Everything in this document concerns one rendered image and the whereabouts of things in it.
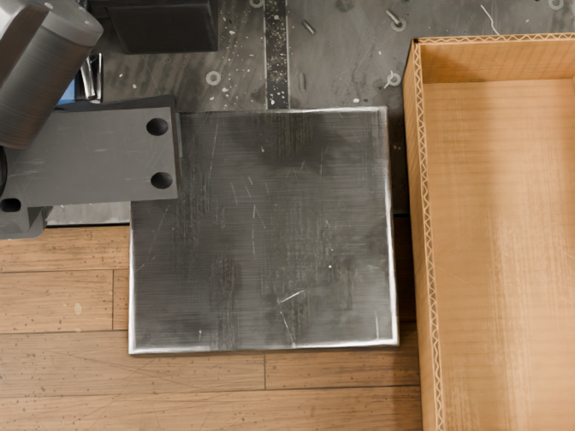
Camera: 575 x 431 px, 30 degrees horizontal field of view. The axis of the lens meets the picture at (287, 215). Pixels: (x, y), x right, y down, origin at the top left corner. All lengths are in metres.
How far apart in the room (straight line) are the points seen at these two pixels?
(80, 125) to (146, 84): 0.26
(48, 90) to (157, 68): 0.32
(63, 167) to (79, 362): 0.23
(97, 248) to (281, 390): 0.15
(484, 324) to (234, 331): 0.16
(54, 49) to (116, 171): 0.09
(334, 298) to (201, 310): 0.08
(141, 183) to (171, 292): 0.20
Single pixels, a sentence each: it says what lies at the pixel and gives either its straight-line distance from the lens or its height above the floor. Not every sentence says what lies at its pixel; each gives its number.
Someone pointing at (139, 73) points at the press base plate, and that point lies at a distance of 0.75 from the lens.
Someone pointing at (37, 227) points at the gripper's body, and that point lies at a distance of 0.56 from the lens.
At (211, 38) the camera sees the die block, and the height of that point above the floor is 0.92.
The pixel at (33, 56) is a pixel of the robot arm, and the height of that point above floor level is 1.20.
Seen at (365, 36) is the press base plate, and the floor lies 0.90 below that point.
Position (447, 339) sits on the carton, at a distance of 0.69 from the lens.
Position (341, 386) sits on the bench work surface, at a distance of 0.69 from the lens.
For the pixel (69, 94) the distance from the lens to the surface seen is 0.65.
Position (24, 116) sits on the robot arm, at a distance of 0.44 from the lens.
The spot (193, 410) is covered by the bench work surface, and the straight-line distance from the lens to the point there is 0.69.
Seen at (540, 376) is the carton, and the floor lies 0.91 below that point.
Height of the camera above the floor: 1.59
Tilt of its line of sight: 75 degrees down
